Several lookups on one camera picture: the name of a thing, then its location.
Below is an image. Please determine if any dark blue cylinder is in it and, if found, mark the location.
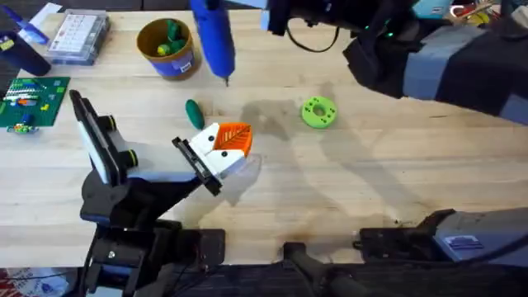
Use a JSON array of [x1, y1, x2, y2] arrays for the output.
[[0, 31, 53, 78]]

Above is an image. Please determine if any green disc with holes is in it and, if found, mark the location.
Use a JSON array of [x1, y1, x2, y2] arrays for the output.
[[301, 96, 339, 130]]

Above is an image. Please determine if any white paper sheet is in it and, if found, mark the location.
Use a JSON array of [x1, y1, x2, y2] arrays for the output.
[[29, 2, 64, 31]]

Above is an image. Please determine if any black cable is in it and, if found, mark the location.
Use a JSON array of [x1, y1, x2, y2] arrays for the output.
[[285, 18, 342, 54]]

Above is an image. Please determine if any green vegetable toy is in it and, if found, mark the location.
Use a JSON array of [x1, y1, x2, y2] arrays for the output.
[[185, 98, 206, 131]]

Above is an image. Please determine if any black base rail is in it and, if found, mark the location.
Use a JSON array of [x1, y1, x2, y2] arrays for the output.
[[156, 229, 528, 297]]

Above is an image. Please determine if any blue electric screwdriver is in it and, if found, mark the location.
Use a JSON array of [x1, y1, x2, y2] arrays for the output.
[[189, 0, 237, 87]]

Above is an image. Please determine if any teal box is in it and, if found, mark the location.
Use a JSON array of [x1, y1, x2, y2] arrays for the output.
[[412, 0, 455, 20]]

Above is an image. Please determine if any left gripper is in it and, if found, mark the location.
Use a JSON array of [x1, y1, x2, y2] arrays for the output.
[[81, 121, 253, 228]]

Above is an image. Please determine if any clear plastic parts box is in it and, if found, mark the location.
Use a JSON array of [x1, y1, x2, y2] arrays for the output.
[[44, 8, 111, 67]]

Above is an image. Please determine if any blue hand tool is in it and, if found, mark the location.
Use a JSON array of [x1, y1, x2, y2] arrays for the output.
[[0, 4, 51, 45]]

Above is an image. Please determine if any brown tub with toys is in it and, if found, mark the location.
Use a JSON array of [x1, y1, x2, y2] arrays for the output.
[[136, 17, 197, 81]]

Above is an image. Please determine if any green board with blocks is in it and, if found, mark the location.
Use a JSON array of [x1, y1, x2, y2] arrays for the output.
[[0, 76, 72, 135]]

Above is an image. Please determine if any red and white bag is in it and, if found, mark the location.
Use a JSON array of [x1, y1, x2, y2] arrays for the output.
[[0, 266, 80, 297]]

